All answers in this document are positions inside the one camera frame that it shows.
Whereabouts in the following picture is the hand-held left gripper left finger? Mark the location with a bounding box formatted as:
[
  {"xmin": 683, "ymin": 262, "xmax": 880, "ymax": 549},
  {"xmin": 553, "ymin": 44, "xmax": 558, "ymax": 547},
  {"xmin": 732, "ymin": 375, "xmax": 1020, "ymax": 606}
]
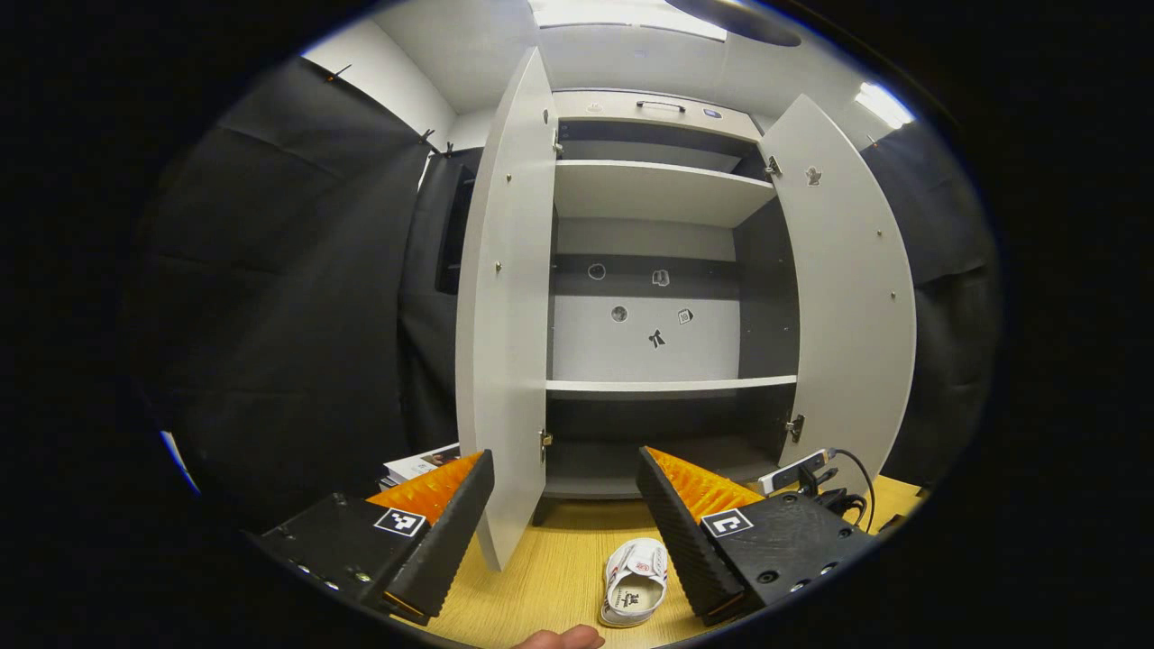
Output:
[{"xmin": 248, "ymin": 449, "xmax": 496, "ymax": 626}]

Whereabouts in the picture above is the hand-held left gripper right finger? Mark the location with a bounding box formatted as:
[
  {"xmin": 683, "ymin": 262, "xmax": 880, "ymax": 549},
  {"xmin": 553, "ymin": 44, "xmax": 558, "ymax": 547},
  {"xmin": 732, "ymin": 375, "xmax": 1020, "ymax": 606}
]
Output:
[{"xmin": 636, "ymin": 445, "xmax": 877, "ymax": 627}]

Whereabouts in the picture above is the white sneaker shoe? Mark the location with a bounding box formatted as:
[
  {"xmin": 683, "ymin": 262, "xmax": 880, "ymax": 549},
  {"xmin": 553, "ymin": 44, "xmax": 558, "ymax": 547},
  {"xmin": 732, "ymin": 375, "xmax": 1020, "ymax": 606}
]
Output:
[{"xmin": 599, "ymin": 537, "xmax": 670, "ymax": 629}]

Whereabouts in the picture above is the white cabinet door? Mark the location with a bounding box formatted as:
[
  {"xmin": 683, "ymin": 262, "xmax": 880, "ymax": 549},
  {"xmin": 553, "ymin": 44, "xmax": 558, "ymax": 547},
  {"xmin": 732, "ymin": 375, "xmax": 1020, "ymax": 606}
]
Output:
[
  {"xmin": 453, "ymin": 47, "xmax": 560, "ymax": 573},
  {"xmin": 757, "ymin": 94, "xmax": 919, "ymax": 492}
]

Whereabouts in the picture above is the white book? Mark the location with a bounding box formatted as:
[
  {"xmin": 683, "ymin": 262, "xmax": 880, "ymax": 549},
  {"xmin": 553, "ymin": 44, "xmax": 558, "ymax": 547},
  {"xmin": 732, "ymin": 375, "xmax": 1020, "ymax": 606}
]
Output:
[{"xmin": 382, "ymin": 443, "xmax": 461, "ymax": 486}]

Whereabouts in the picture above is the white power strip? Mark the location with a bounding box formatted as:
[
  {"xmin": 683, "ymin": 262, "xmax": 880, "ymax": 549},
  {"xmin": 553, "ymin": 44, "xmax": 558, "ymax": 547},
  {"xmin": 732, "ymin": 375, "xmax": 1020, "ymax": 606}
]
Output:
[{"xmin": 757, "ymin": 448, "xmax": 831, "ymax": 497}]

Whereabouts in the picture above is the black power plug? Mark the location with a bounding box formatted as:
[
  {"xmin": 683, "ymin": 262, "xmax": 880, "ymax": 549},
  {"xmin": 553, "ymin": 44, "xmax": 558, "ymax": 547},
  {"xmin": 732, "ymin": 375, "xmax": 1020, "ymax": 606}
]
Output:
[{"xmin": 798, "ymin": 467, "xmax": 868, "ymax": 524}]

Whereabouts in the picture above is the ceiling light panel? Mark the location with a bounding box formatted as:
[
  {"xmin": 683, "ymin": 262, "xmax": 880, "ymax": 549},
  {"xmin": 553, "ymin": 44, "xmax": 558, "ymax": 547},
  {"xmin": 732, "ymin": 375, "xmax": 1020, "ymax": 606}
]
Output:
[
  {"xmin": 855, "ymin": 81, "xmax": 917, "ymax": 131},
  {"xmin": 527, "ymin": 0, "xmax": 729, "ymax": 42}
]

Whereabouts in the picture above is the black power cable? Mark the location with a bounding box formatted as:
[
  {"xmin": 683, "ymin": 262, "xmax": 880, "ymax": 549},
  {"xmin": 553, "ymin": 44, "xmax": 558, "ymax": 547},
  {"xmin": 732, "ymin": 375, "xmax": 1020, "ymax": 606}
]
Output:
[{"xmin": 828, "ymin": 447, "xmax": 877, "ymax": 533}]

